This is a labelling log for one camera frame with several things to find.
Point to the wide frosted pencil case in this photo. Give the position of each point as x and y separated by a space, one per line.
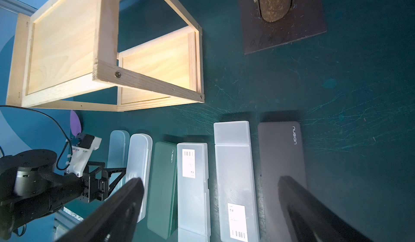
193 193

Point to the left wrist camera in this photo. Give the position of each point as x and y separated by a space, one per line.
82 147

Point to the black pencil case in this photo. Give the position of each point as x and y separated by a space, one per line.
281 154

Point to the dark green pencil case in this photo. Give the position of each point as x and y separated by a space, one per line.
162 200

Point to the purple toy trowel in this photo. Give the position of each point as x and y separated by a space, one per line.
75 123

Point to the light blue pencil case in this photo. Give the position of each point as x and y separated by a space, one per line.
118 149

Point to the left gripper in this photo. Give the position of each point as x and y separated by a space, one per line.
100 189

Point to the clear rounded pencil case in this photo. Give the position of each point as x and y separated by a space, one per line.
138 165

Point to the narrow frosted pencil case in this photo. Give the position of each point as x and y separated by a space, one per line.
237 204

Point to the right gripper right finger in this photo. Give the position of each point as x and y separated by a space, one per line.
309 220

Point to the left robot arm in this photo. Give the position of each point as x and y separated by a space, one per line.
30 189

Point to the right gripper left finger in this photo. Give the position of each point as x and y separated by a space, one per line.
113 221

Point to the wooden two-tier shelf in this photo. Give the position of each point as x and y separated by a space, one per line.
65 57

